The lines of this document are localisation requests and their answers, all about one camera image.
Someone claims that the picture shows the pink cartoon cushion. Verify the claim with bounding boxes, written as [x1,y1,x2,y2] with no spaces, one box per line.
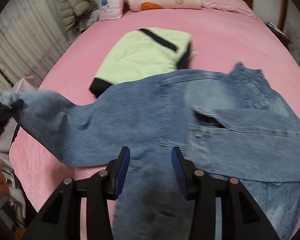
[98,0,123,21]

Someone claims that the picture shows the pink bed blanket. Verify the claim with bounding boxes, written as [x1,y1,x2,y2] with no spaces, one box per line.
[8,7,300,240]

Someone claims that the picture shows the white curtain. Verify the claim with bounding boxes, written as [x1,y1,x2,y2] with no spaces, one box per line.
[0,0,69,96]

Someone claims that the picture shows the grey green puffer jacket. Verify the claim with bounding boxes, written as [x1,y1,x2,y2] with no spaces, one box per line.
[58,0,97,32]

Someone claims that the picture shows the folded light green garment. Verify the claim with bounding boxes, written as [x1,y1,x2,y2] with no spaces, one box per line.
[89,28,194,98]

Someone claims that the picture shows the pink pillow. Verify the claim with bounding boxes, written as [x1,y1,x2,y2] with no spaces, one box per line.
[201,0,256,18]

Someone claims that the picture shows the dark wooden nightstand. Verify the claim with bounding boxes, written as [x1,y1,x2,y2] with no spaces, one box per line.
[263,21,291,48]

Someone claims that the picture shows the blue denim jacket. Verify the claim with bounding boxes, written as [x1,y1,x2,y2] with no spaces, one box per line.
[1,63,300,239]

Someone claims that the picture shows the floral wardrobe doors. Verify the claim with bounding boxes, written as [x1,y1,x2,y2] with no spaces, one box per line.
[277,0,300,66]

